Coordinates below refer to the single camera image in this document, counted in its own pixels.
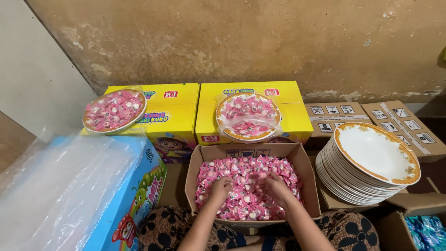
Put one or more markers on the person's right fingers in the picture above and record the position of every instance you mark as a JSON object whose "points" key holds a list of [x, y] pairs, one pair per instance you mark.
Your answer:
{"points": [[270, 181]]}

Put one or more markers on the brown carton under plates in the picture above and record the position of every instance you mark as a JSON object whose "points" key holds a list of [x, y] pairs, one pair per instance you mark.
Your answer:
{"points": [[418, 202]]}

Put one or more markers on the yellow printed carton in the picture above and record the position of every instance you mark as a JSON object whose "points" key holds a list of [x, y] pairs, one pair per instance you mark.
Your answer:
{"points": [[174, 115], [296, 122]]}

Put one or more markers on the person's left hand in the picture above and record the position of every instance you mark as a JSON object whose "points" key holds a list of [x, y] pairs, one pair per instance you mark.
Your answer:
{"points": [[221, 190]]}

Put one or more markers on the carton of blue packets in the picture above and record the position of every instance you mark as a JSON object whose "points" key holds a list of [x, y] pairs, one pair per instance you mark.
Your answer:
{"points": [[425, 232]]}

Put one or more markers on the blue cartoon printed box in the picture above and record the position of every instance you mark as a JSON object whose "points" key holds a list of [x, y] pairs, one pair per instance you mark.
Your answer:
{"points": [[139, 198]]}

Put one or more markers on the heap of pink candies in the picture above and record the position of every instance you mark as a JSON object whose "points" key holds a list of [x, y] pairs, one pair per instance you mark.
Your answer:
{"points": [[244, 205]]}

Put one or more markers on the brown carton with handling symbols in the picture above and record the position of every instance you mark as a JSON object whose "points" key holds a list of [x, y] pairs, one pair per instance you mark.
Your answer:
{"points": [[331, 115], [407, 127]]}

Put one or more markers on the person's right hand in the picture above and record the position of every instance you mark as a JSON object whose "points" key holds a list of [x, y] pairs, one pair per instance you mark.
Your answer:
{"points": [[277, 190]]}

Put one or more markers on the person's left fingers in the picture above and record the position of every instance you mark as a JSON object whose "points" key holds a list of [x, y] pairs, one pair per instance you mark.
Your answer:
{"points": [[228, 183]]}

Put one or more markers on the person's floral patterned trousers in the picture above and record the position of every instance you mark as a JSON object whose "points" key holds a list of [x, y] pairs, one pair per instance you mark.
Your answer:
{"points": [[348, 233]]}

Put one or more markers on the stack of white gold-rimmed plates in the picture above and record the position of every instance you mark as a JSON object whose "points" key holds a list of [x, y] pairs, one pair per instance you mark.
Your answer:
{"points": [[376, 157]]}

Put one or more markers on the pile of clear plastic bags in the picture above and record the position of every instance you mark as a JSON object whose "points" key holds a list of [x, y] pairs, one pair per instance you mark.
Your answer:
{"points": [[62, 188]]}

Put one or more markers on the open brown carton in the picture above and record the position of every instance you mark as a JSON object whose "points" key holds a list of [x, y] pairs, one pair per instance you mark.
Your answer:
{"points": [[304, 174]]}

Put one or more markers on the bagged plate of pink candies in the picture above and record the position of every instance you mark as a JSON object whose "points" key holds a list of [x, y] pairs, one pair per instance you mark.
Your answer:
{"points": [[114, 111], [248, 115]]}

